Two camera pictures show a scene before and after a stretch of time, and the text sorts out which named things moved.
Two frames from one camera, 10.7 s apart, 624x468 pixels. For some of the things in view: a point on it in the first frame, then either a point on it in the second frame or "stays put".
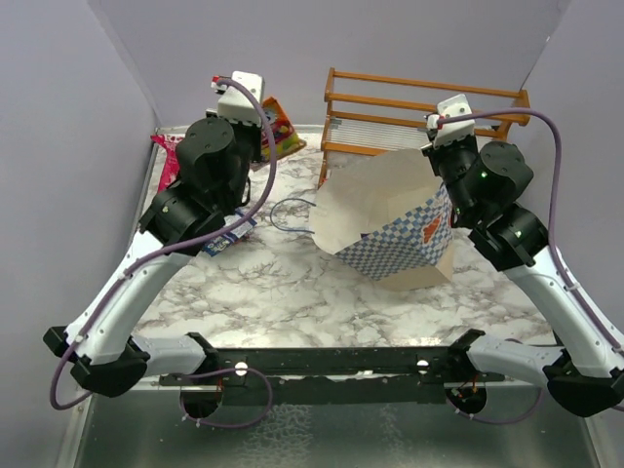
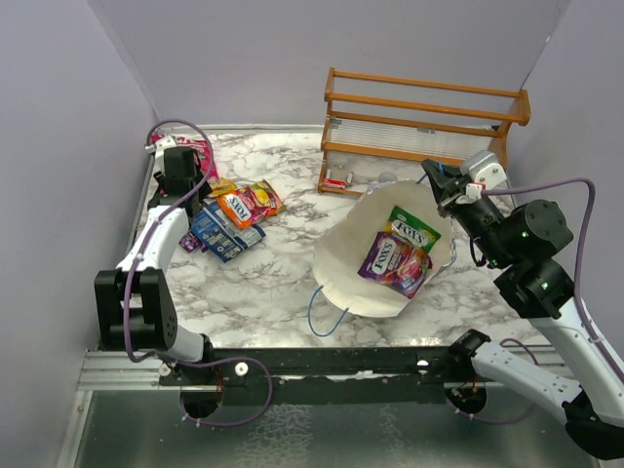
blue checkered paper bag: [389, 217] → [340, 248]
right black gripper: [435, 153] → [442, 176]
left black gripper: [251, 129] → [161, 175]
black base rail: [334, 375] stays put
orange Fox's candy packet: [287, 138] → [246, 207]
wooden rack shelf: [370, 115] stays put
